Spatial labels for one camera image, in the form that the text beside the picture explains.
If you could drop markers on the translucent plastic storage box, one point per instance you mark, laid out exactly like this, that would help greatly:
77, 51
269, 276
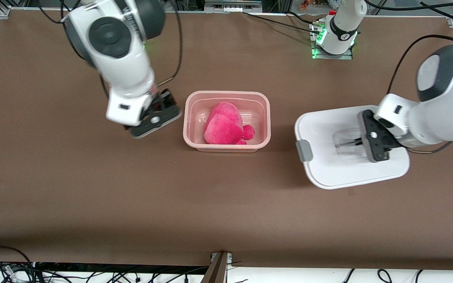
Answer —
195, 118

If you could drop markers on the pink plush toy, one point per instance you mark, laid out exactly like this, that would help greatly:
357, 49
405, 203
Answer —
222, 125

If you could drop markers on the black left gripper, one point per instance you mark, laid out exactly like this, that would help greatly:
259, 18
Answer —
353, 144

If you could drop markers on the small orange figure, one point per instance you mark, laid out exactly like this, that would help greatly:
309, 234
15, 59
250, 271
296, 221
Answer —
304, 4

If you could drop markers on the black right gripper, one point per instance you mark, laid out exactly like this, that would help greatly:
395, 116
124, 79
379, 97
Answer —
166, 98

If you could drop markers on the white box lid grey latches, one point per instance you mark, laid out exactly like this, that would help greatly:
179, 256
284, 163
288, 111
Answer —
328, 173

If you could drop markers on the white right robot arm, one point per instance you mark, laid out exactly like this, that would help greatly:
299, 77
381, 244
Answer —
120, 59

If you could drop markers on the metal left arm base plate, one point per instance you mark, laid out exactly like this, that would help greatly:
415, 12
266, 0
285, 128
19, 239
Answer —
344, 57

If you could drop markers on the brown metal post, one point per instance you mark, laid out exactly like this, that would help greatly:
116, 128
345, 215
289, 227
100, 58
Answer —
215, 271

